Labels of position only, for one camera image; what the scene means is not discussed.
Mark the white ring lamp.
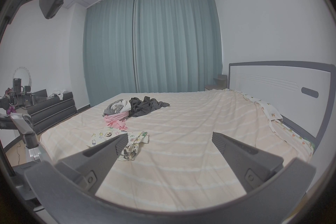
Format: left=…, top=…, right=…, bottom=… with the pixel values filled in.
left=13, top=66, right=32, bottom=87

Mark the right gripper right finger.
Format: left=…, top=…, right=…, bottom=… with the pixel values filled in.
left=212, top=132, right=285, bottom=193

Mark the pink garment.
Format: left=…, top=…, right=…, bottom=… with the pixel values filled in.
left=104, top=112, right=129, bottom=131

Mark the bed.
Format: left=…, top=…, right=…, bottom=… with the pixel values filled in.
left=39, top=61, right=336, bottom=212

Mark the black garment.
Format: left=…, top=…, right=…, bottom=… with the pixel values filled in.
left=128, top=97, right=156, bottom=118

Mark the white heart printed pillow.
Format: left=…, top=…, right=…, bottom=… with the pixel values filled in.
left=244, top=93, right=284, bottom=121

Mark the grey bedside table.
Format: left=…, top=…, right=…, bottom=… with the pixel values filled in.
left=204, top=74, right=228, bottom=92

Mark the white printed pyjama top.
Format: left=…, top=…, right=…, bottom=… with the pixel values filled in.
left=90, top=131, right=150, bottom=162

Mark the dark grey garment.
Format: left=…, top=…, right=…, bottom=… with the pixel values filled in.
left=143, top=96, right=171, bottom=111

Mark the blue-green curtain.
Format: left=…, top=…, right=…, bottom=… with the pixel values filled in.
left=83, top=0, right=137, bottom=107
left=134, top=0, right=223, bottom=94

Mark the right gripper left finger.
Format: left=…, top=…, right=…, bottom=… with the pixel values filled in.
left=54, top=133, right=129, bottom=195

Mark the black low cabinet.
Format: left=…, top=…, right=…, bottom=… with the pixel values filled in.
left=26, top=89, right=78, bottom=134

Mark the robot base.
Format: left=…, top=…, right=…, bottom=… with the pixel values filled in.
left=10, top=143, right=54, bottom=214

